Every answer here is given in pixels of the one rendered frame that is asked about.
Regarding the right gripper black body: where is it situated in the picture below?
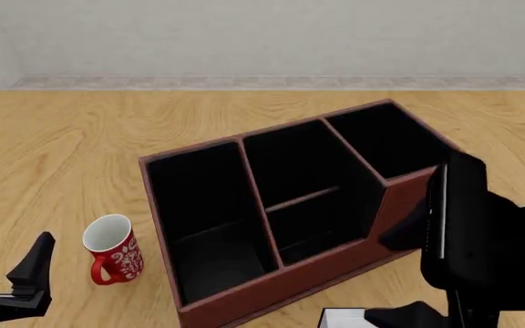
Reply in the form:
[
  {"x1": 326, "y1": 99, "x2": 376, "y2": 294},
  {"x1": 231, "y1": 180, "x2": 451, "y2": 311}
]
[{"x1": 483, "y1": 190, "x2": 525, "y2": 328}]

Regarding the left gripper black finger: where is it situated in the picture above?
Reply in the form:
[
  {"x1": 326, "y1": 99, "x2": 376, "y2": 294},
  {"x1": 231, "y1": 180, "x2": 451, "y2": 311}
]
[{"x1": 5, "y1": 231, "x2": 57, "y2": 299}]

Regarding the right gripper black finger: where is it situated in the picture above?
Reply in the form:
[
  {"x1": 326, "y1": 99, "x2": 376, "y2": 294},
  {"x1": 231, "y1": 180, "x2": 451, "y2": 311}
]
[
  {"x1": 377, "y1": 197, "x2": 433, "y2": 254},
  {"x1": 364, "y1": 300, "x2": 449, "y2": 328}
]

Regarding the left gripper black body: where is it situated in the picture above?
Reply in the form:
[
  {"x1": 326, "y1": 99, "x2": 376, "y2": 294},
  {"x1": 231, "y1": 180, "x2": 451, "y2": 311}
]
[{"x1": 0, "y1": 288, "x2": 54, "y2": 328}]

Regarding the book with white pages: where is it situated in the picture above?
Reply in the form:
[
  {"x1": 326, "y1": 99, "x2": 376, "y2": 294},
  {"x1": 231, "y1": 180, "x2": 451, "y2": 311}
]
[{"x1": 317, "y1": 307, "x2": 367, "y2": 328}]

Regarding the red-brown desk caddy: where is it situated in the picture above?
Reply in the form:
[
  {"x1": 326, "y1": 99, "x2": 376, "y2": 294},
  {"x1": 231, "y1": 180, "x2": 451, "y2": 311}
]
[{"x1": 138, "y1": 97, "x2": 467, "y2": 328}]

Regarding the flat rounded plate on stalk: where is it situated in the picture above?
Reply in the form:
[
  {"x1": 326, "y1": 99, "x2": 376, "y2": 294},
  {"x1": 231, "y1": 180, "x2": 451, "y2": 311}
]
[{"x1": 418, "y1": 149, "x2": 489, "y2": 328}]

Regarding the red mug with white pattern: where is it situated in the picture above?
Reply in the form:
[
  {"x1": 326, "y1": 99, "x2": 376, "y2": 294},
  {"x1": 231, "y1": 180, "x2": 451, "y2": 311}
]
[{"x1": 82, "y1": 213, "x2": 146, "y2": 286}]

